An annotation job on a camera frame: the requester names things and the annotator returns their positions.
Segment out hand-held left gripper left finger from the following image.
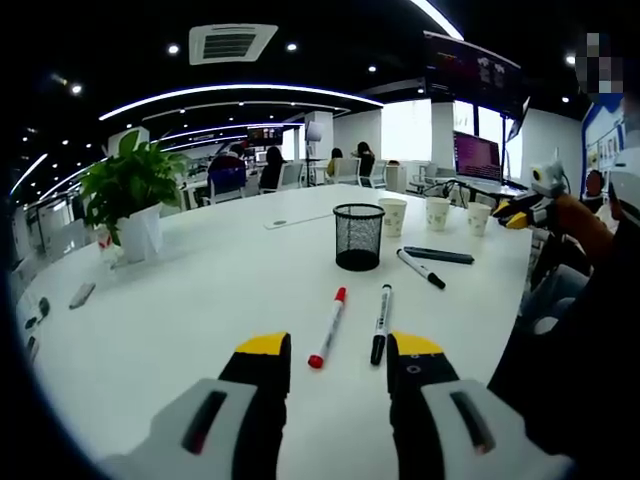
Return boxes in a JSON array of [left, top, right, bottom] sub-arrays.
[[99, 330, 292, 480]]

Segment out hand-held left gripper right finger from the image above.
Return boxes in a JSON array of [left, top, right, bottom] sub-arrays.
[[386, 330, 576, 480]]

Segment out white paper cup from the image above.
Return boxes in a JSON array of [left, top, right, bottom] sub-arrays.
[[377, 197, 408, 238], [467, 201, 493, 238], [425, 196, 451, 232]]

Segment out black-capped whiteboard marker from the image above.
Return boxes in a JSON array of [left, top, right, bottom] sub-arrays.
[[369, 283, 394, 366], [396, 248, 447, 291]]

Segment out red-capped whiteboard marker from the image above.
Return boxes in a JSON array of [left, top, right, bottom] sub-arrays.
[[307, 286, 348, 370]]

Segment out black mesh pen holder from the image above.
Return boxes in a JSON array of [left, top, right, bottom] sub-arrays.
[[332, 202, 387, 273]]

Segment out person's right hand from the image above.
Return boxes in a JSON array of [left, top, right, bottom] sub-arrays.
[[548, 193, 590, 235]]

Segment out open laptop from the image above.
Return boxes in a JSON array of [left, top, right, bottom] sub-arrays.
[[451, 130, 504, 185]]

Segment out tilted black monitor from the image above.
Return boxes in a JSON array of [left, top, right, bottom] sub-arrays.
[[504, 97, 532, 144]]

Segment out large hanging dark screen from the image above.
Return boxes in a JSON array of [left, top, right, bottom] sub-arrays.
[[423, 30, 525, 120]]

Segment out person's dark clothing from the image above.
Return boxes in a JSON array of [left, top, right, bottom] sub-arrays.
[[487, 219, 640, 459]]

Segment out white office chair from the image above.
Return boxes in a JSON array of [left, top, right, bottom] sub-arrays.
[[278, 161, 307, 191], [333, 157, 363, 187]]

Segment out small red white figurine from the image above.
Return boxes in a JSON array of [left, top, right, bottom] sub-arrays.
[[94, 224, 125, 271]]

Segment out blue office chair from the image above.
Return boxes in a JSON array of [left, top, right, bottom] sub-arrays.
[[210, 169, 247, 205]]

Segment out green plant in white pot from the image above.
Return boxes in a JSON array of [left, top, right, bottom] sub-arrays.
[[78, 128, 192, 265]]

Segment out ceiling air vent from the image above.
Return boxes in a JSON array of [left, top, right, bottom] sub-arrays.
[[188, 23, 279, 66]]

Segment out blue white wall poster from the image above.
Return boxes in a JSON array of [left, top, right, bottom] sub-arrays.
[[579, 94, 629, 201]]

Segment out white table cable cover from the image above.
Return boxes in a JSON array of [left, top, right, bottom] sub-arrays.
[[263, 213, 336, 231]]

